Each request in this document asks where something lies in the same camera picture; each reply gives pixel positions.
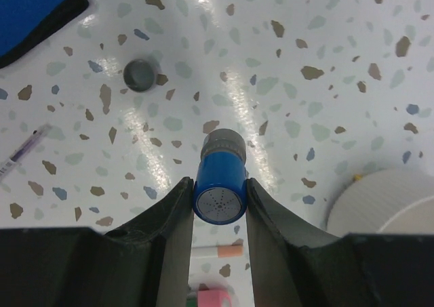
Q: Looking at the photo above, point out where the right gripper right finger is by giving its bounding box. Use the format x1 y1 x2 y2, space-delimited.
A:
246 178 433 306

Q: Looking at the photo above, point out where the round white divided organizer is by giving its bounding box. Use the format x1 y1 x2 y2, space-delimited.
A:
326 169 433 237

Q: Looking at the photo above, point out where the blue fabric pouch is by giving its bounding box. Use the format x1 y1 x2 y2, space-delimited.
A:
1 0 90 68

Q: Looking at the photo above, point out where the pink cap clear tube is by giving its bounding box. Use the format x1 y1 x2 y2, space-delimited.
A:
185 284 235 307

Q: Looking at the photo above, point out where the blue cylindrical stamp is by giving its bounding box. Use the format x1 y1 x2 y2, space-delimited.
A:
193 129 248 225

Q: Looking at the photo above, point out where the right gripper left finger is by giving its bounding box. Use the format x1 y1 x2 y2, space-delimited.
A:
1 178 193 306

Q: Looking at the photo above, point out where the small grey round cap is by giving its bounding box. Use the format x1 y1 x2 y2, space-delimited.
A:
123 59 156 92

